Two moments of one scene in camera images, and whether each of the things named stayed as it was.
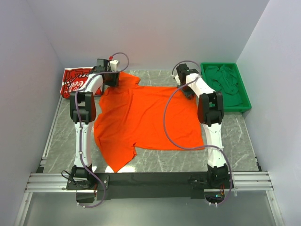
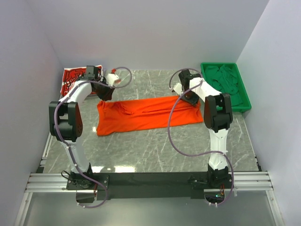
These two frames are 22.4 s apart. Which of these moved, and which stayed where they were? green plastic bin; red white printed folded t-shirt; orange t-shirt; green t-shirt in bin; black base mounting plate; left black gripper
Moved: left black gripper; orange t-shirt
Stayed: black base mounting plate; green t-shirt in bin; red white printed folded t-shirt; green plastic bin
